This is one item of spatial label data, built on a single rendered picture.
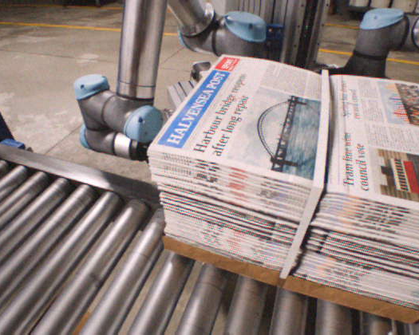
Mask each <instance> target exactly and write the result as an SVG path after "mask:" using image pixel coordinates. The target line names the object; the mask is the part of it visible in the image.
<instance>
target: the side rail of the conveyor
mask: <svg viewBox="0 0 419 335"><path fill-rule="evenodd" d="M0 160H4V161H6V162H7V163H8V164H10V166H11V167H12V168H13V169H14V168H15V167H17V166H18V165H21V166H23V167H24V168H27V170H28V171H30V172H31V174H32V175H34V174H35V173H36V172H37V171H42V172H44V173H46V174H47V175H48V176H49V177H50V178H51V179H52V181H53V182H54V181H55V180H56V179H59V178H63V179H67V180H68V181H69V182H70V183H71V184H72V185H73V186H74V188H75V190H76V189H77V188H78V187H79V186H80V185H82V184H84V185H88V186H90V187H91V188H92V189H93V190H95V191H96V192H97V195H98V199H99V198H100V197H101V196H102V195H103V194H104V192H106V191H111V192H113V193H115V194H116V195H118V196H119V197H120V199H121V200H122V201H123V204H124V206H123V207H122V208H121V210H120V212H119V213H118V214H117V216H116V217H115V218H114V219H113V222H114V221H115V219H116V218H118V216H119V215H120V214H121V212H122V210H124V208H125V207H126V206H127V204H128V202H129V201H130V200H132V199H137V200H140V201H141V202H144V203H145V204H146V205H147V206H148V208H149V210H150V215H149V216H148V217H147V219H146V221H145V222H144V224H143V226H142V227H141V228H140V229H139V231H144V230H145V228H146V226H147V225H148V222H149V221H150V220H151V219H152V217H153V216H154V213H155V212H156V210H157V209H158V208H160V207H164V205H162V204H161V201H160V199H161V197H160V193H162V192H160V190H158V187H159V185H157V184H154V183H146V182H143V181H139V180H137V179H132V178H129V177H126V176H122V175H118V174H114V173H112V172H106V171H101V170H97V169H95V168H91V167H86V166H84V165H81V164H73V163H70V162H67V161H64V160H60V159H57V158H54V157H51V156H44V155H41V154H37V153H36V152H31V151H27V150H22V149H19V148H15V147H11V146H9V145H7V144H0Z"/></svg>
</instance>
